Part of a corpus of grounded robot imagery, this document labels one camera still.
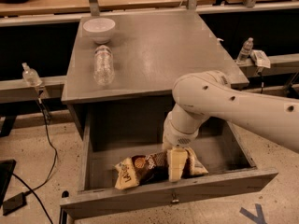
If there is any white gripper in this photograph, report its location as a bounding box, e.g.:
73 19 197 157
162 112 198 182

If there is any brown yellow chip bag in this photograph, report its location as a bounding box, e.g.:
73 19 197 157
115 147 208 189

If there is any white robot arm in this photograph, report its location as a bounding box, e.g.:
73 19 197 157
163 71 299 153

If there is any small drawer knob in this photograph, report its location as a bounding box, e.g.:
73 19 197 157
171 193 179 204

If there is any grey open top drawer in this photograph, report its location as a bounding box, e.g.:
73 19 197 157
59 91 279 220

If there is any grey cabinet with counter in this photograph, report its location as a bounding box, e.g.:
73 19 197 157
62 11 249 134

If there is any clear plastic bottle lying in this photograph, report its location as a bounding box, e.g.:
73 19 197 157
93 45 115 86

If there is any small water bottle right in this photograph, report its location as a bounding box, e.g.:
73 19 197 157
236 37 253 64

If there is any white bowl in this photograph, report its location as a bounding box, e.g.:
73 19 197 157
83 18 116 44

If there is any small clear bottle left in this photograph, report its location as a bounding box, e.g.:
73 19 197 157
21 63 42 87

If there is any black object floor left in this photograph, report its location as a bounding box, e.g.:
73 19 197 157
0 160 16 207

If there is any black power adapter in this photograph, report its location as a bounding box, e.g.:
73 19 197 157
3 192 26 216

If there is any white packet on rail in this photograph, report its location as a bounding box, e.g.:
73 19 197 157
250 49 271 68

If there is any black floor cable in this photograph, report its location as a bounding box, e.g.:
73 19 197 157
11 98 59 224

